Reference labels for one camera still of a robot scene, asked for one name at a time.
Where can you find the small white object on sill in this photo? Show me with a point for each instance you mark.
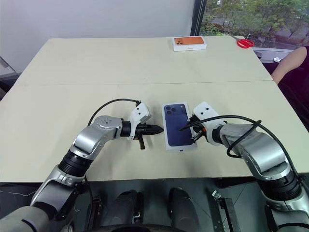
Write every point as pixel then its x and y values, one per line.
pixel 278 60

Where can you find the white smartphone box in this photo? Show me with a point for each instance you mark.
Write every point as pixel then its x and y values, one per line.
pixel 179 149

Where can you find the white box with orange phone print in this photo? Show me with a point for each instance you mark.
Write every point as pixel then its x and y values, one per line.
pixel 189 42

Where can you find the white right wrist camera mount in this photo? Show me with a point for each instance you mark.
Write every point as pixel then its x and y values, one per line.
pixel 205 111

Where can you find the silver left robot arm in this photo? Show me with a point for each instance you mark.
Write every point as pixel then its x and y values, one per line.
pixel 91 137

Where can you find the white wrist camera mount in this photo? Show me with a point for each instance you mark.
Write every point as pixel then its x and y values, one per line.
pixel 141 113
pixel 205 111

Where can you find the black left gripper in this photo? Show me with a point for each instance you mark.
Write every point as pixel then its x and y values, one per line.
pixel 141 130

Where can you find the person's dark clothing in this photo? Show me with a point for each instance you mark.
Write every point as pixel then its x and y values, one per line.
pixel 298 94

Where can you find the black window frame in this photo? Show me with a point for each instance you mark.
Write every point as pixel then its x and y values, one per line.
pixel 198 17

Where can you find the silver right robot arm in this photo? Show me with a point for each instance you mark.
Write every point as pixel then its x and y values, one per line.
pixel 260 149

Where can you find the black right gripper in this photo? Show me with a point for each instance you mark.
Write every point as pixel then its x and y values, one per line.
pixel 198 125

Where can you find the small dark object on sill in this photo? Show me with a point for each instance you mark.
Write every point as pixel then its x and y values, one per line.
pixel 258 54

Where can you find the person's bare forearm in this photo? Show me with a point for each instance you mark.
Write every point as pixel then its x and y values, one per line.
pixel 288 62

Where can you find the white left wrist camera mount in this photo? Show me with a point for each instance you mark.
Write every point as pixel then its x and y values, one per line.
pixel 141 113

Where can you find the dark rounded shape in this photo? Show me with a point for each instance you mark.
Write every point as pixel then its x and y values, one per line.
pixel 128 207
pixel 184 206

